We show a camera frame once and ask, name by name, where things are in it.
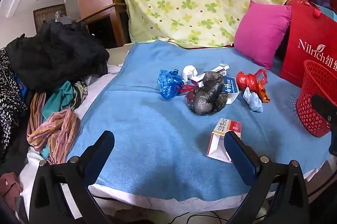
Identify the orange wrapper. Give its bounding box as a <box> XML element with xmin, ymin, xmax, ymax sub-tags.
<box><xmin>257</xmin><ymin>80</ymin><xmax>271</xmax><ymax>103</ymax></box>

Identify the pink pillow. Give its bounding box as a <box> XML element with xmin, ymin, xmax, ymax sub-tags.
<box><xmin>233</xmin><ymin>1</ymin><xmax>293</xmax><ymax>70</ymax></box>

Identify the red ribbon bow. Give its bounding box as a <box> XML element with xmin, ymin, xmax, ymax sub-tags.
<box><xmin>180</xmin><ymin>84</ymin><xmax>198</xmax><ymax>95</ymax></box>

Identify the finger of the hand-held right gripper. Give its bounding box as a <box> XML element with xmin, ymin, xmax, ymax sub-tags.
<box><xmin>311</xmin><ymin>95</ymin><xmax>337</xmax><ymax>132</ymax></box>

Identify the long white carton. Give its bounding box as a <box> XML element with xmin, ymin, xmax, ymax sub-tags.
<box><xmin>190</xmin><ymin>63</ymin><xmax>230</xmax><ymax>88</ymax></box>

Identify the red paper shopping bag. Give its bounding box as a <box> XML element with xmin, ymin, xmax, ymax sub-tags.
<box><xmin>279</xmin><ymin>0</ymin><xmax>337</xmax><ymax>88</ymax></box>

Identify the white plastic bag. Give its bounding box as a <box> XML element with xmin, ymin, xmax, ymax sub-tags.
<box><xmin>182</xmin><ymin>65</ymin><xmax>198</xmax><ymax>84</ymax></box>

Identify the olive patterned scarf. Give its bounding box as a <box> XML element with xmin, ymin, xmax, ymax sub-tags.
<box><xmin>73</xmin><ymin>80</ymin><xmax>88</xmax><ymax>110</ymax></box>

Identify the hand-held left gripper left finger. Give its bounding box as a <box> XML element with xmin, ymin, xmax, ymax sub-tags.
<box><xmin>28</xmin><ymin>130</ymin><xmax>115</xmax><ymax>224</ymax></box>

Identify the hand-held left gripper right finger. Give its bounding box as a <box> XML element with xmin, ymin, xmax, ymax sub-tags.
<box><xmin>224</xmin><ymin>131</ymin><xmax>311</xmax><ymax>224</ymax></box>

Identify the red plastic mesh basket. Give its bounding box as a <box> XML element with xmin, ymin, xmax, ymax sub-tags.
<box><xmin>296</xmin><ymin>59</ymin><xmax>337</xmax><ymax>138</ymax></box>

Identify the maroon bag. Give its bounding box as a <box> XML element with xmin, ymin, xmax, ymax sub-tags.
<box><xmin>0</xmin><ymin>172</ymin><xmax>24</xmax><ymax>205</ymax></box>

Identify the black white spotted garment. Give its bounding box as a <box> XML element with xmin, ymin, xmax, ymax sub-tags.
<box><xmin>0</xmin><ymin>49</ymin><xmax>28</xmax><ymax>151</ymax></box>

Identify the black plastic bag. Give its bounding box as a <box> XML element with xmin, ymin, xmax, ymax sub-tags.
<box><xmin>186</xmin><ymin>71</ymin><xmax>229</xmax><ymax>116</ymax></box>

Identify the blue and white carton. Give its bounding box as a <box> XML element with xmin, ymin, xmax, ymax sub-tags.
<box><xmin>222</xmin><ymin>76</ymin><xmax>241</xmax><ymax>105</ymax></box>

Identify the pink striped scarf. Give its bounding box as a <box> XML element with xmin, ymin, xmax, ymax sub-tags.
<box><xmin>26</xmin><ymin>90</ymin><xmax>81</xmax><ymax>165</ymax></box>

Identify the red and white small box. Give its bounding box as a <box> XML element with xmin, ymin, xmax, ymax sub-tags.
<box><xmin>206</xmin><ymin>117</ymin><xmax>243</xmax><ymax>163</ymax></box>

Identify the black clothing pile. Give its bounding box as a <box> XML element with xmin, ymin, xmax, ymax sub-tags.
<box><xmin>5</xmin><ymin>20</ymin><xmax>110</xmax><ymax>90</ymax></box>

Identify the blue plastic bag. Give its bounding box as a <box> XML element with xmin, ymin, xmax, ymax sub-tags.
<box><xmin>157</xmin><ymin>69</ymin><xmax>185</xmax><ymax>100</ymax></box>

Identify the pale blue crumpled bag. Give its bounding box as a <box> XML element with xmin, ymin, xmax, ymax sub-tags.
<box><xmin>242</xmin><ymin>87</ymin><xmax>264</xmax><ymax>112</ymax></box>

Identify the light blue blanket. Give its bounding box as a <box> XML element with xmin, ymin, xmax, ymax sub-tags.
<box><xmin>67</xmin><ymin>40</ymin><xmax>335</xmax><ymax>202</ymax></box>

